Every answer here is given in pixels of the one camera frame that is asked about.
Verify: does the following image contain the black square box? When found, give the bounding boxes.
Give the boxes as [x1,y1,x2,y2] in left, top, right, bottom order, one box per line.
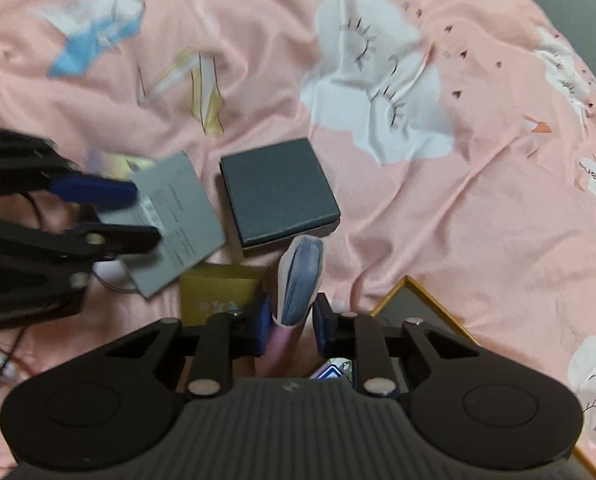
[219,138,341,251]

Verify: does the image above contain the shiny iridescent packet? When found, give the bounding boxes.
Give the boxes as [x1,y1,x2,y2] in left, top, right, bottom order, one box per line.
[86,151,156,183]

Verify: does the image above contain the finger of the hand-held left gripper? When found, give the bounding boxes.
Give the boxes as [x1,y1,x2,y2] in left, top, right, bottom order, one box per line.
[0,212,161,293]
[0,125,139,210]

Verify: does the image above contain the orange cardboard box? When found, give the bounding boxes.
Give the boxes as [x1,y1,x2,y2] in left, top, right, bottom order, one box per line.
[369,275,596,480]

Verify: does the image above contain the pink printed blanket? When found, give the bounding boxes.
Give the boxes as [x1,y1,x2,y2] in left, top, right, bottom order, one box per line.
[0,0,596,480]

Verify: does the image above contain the gold box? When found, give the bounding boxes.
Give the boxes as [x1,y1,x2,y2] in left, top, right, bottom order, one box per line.
[179,261,269,328]

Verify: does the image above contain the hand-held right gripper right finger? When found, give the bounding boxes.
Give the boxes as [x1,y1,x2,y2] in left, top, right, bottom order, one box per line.
[312,292,484,400]

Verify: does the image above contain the grey box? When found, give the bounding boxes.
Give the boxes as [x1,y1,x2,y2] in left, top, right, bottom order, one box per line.
[95,152,227,299]

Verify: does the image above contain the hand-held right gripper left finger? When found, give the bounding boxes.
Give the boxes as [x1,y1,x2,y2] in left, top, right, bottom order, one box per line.
[104,294,275,401]

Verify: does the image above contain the blue white small tag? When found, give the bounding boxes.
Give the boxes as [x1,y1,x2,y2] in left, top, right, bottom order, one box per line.
[308,357,353,383]

